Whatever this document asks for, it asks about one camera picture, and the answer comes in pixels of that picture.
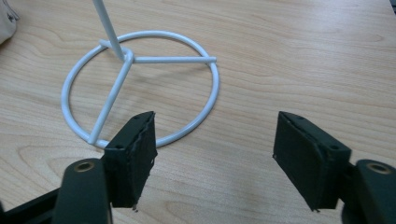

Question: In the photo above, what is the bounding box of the white metal wire stand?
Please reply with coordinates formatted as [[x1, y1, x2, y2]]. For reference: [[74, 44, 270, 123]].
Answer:
[[61, 0, 220, 149]]

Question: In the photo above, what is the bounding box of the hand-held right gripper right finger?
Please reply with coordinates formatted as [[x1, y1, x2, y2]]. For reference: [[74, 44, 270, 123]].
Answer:
[[272, 111, 353, 213]]

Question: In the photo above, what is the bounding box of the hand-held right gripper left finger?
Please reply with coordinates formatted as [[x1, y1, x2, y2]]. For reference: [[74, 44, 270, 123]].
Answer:
[[101, 110, 159, 210]]

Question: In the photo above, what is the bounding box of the beige cloth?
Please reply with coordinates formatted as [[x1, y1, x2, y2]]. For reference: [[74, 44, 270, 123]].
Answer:
[[0, 0, 21, 46]]

